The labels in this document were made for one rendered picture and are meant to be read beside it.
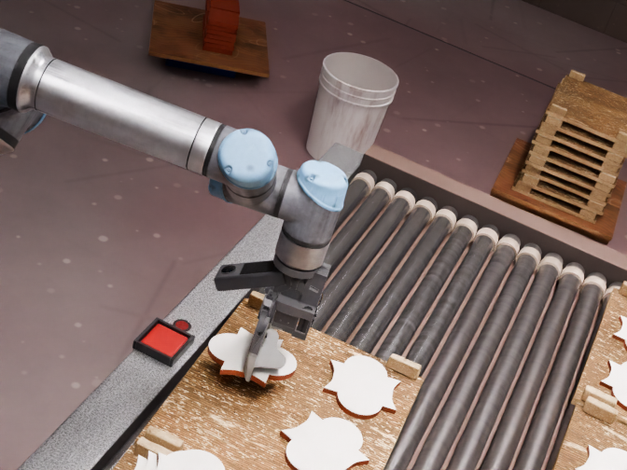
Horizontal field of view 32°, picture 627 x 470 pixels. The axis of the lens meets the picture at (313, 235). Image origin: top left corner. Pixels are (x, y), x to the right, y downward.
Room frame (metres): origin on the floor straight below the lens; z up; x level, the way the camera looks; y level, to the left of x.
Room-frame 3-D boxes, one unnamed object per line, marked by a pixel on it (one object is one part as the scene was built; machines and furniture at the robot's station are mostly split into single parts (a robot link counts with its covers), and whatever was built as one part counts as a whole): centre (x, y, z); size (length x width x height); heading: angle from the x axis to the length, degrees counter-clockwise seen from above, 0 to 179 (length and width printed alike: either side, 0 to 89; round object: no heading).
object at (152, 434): (1.11, 0.12, 0.95); 0.06 x 0.02 x 0.03; 79
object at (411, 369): (1.45, -0.22, 0.95); 0.06 x 0.02 x 0.03; 79
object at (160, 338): (1.35, 0.19, 0.92); 0.06 x 0.06 x 0.01; 76
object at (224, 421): (1.28, -0.05, 0.93); 0.41 x 0.35 x 0.02; 169
